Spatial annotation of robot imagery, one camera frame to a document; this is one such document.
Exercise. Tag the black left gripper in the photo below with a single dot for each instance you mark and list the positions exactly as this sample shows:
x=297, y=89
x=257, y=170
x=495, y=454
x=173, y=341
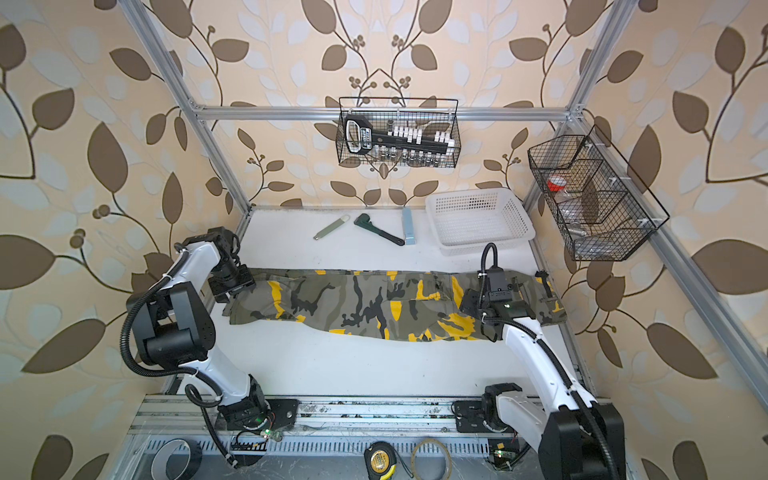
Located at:
x=220, y=292

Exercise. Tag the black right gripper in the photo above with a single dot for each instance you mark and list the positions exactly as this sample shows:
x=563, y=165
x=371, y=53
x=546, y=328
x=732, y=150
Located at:
x=468, y=300

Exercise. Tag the white plastic basket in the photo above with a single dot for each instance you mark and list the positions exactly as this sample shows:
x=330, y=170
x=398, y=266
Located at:
x=463, y=222

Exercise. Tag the camouflage trousers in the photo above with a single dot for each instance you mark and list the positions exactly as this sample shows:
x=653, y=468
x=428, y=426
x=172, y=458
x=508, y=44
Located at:
x=389, y=305

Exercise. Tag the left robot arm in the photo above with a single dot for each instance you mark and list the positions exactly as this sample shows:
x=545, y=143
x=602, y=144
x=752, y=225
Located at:
x=168, y=330

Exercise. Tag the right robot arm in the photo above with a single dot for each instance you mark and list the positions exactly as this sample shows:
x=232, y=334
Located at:
x=573, y=434

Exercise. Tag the light blue sanding block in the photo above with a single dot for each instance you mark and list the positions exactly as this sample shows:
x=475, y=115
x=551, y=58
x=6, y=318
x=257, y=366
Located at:
x=408, y=226

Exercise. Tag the pale green utility knife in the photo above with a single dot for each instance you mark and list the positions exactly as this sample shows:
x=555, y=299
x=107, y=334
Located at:
x=336, y=224

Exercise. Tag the yellow tape measure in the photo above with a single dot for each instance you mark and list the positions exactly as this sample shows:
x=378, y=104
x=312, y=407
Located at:
x=380, y=461

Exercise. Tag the black socket set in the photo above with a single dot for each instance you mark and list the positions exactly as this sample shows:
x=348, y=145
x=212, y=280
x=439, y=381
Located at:
x=361, y=137

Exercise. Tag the grey tape roll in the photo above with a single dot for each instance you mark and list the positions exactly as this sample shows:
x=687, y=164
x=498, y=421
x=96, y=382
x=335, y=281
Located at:
x=178, y=459

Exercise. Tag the black wire basket right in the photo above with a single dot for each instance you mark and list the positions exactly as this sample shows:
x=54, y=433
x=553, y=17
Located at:
x=606, y=211

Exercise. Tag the black wire basket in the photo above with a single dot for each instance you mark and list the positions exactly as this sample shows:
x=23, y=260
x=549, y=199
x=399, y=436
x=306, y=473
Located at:
x=437, y=117
x=606, y=211

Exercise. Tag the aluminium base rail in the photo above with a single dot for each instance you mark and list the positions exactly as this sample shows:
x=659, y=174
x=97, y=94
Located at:
x=329, y=415

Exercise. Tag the black wire basket centre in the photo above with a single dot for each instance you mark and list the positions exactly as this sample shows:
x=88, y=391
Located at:
x=437, y=117

